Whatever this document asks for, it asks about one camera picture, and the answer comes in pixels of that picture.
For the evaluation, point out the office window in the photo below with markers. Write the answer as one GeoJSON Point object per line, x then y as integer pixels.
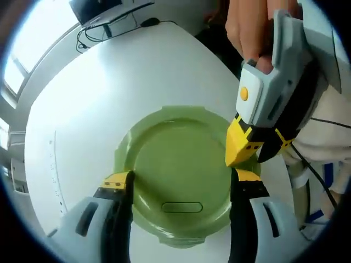
{"type": "Point", "coordinates": [33, 35]}

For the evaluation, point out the white tabletop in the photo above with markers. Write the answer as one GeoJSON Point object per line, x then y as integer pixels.
{"type": "Point", "coordinates": [109, 82]}

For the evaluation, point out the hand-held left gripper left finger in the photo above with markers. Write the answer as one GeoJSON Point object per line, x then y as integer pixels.
{"type": "Point", "coordinates": [120, 219]}

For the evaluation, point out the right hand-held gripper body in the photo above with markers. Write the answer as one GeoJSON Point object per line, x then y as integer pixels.
{"type": "Point", "coordinates": [290, 43]}

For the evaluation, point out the black laptop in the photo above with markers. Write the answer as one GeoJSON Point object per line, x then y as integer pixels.
{"type": "Point", "coordinates": [96, 9]}

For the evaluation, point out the green container lid with latches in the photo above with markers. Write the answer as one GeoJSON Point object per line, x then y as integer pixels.
{"type": "Point", "coordinates": [178, 164]}

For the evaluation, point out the person's right hand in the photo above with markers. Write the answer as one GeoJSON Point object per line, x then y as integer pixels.
{"type": "Point", "coordinates": [249, 30]}

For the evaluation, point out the white office chair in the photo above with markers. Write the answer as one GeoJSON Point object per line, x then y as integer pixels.
{"type": "Point", "coordinates": [16, 141]}
{"type": "Point", "coordinates": [18, 175]}

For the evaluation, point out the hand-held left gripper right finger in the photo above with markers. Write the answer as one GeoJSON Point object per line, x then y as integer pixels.
{"type": "Point", "coordinates": [241, 224]}

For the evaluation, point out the black computer mouse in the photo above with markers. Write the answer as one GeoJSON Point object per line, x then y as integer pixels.
{"type": "Point", "coordinates": [150, 22]}

